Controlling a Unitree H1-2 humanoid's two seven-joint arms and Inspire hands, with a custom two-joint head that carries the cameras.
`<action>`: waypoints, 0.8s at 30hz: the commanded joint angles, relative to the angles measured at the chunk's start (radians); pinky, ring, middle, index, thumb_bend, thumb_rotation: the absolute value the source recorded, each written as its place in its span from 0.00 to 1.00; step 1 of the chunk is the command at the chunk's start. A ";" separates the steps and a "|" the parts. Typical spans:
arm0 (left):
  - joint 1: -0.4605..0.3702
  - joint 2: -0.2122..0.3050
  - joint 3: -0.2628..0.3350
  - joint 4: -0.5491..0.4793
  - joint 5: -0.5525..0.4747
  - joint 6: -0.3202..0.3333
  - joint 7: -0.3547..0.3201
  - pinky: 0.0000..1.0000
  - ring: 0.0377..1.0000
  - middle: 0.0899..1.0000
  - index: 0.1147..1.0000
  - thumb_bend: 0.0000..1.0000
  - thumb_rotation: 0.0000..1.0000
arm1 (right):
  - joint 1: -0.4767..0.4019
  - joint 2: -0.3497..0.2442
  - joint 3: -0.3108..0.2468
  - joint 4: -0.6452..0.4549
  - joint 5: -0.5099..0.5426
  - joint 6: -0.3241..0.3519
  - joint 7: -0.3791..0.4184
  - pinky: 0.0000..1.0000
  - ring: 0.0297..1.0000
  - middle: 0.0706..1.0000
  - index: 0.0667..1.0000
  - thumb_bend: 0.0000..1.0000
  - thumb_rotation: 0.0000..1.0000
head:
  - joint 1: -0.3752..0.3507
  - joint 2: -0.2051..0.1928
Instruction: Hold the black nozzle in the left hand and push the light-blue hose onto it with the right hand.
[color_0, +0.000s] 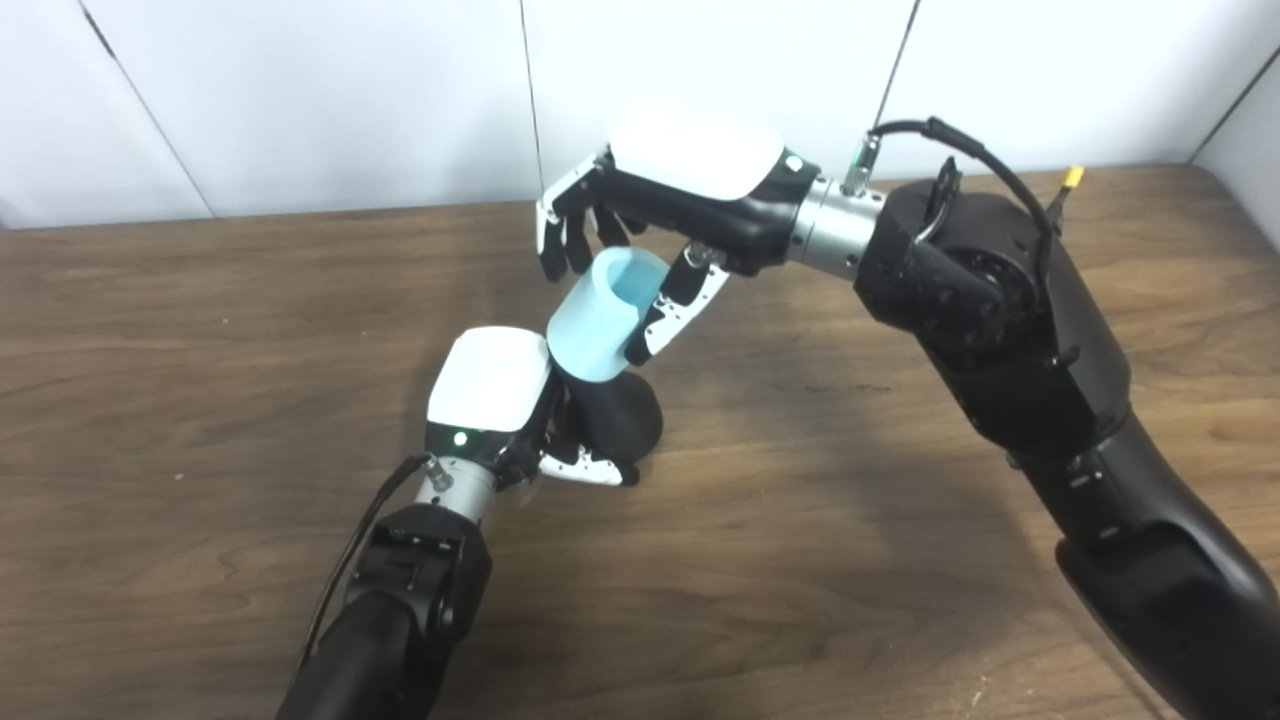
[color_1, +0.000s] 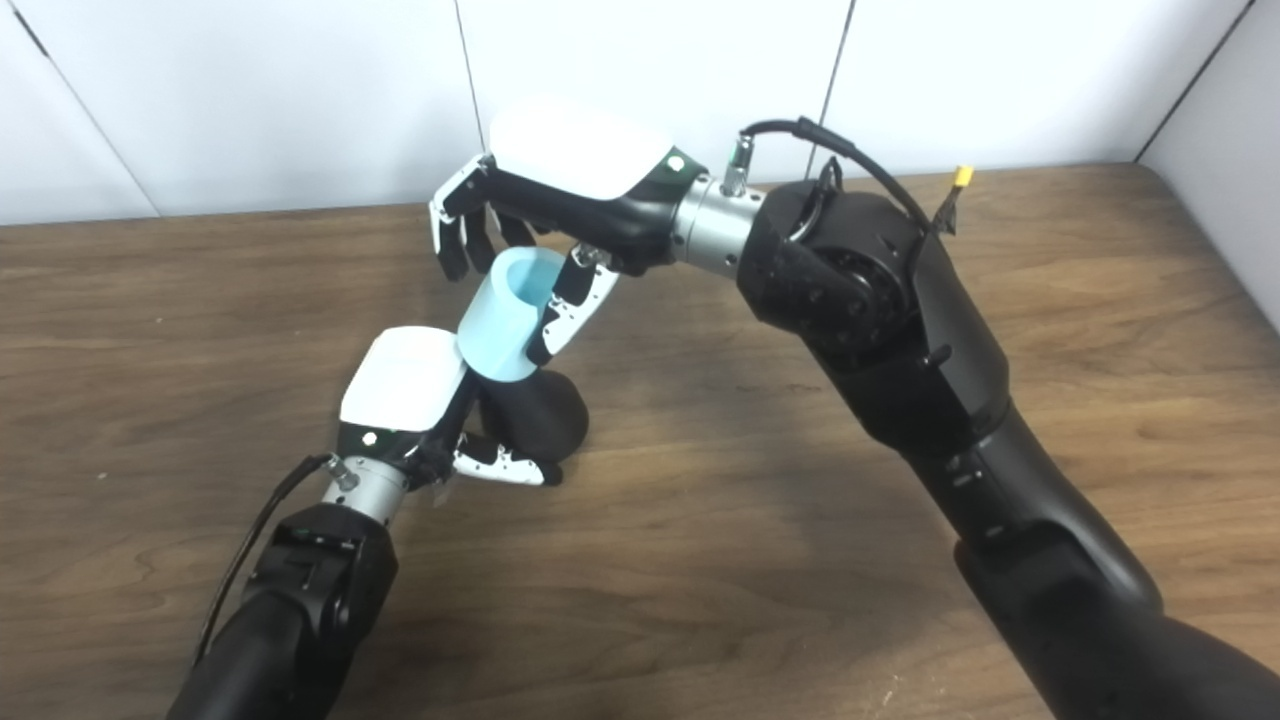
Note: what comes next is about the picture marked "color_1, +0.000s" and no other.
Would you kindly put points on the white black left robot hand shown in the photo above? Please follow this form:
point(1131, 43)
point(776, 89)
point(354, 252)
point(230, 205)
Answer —
point(405, 380)

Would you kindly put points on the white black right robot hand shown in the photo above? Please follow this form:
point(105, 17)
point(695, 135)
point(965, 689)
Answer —
point(580, 150)

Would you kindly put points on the black funnel-shaped nozzle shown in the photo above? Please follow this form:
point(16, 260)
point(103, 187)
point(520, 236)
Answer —
point(540, 415)

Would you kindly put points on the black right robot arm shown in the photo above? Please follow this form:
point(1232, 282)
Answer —
point(900, 330)

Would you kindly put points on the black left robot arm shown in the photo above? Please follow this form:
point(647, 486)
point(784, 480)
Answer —
point(300, 600)

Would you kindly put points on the black wall panel hinge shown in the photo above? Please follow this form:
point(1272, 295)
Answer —
point(28, 30)

